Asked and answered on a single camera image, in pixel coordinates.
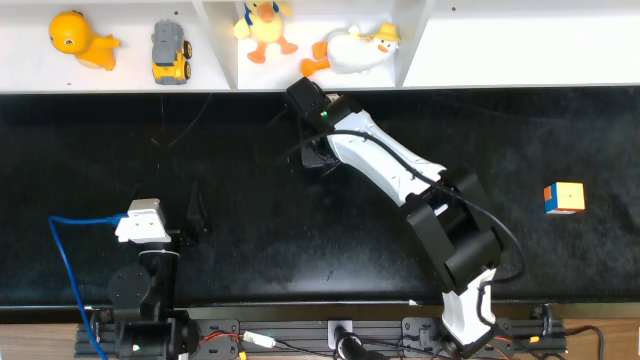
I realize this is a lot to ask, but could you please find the grey and yellow toy truck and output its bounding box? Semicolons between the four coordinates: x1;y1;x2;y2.
151;19;194;86

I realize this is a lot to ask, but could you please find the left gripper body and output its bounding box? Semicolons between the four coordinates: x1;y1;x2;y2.
167;228;204;249

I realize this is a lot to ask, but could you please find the white shelf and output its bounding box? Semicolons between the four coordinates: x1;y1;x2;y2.
0;0;640;95

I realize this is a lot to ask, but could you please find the many-coloured puzzle cube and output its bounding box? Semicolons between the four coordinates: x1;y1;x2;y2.
542;181;586;216

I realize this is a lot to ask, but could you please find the blue cable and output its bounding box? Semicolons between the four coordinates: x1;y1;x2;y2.
48;213;130;360

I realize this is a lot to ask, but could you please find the white plush duck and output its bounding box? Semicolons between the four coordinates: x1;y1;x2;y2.
299;20;402;79

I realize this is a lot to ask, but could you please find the yellow rubber duck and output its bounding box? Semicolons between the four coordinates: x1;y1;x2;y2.
48;10;123;73

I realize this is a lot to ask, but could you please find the yellow plush duck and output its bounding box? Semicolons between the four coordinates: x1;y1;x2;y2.
232;0;300;65

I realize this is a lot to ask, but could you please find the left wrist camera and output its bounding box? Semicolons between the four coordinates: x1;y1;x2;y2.
114;197;173;245

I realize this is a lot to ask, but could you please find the mounting rail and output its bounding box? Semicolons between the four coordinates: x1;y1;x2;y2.
74;299;606;360

